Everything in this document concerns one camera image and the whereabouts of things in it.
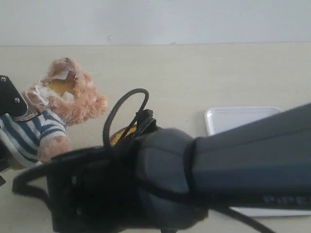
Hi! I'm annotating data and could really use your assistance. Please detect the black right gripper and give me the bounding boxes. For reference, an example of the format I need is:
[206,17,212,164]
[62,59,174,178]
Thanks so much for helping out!
[46,148,146,233]

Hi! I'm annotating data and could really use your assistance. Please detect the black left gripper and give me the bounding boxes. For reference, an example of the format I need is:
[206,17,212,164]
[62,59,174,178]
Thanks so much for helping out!
[0,75,28,173]

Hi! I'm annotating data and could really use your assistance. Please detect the plush teddy bear striped shirt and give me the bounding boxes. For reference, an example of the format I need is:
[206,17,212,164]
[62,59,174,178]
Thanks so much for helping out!
[0,57,107,170]

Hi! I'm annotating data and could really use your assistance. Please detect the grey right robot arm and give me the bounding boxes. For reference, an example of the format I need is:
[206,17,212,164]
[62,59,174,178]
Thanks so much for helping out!
[48,104,311,233]

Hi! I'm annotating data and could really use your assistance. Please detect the round metal bowl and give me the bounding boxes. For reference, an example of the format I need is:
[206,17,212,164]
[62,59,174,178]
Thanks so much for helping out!
[108,125,137,148]

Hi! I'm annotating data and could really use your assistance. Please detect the white rectangular plastic tray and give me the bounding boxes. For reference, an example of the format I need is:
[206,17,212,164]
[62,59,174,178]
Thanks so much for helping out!
[204,106,311,217]

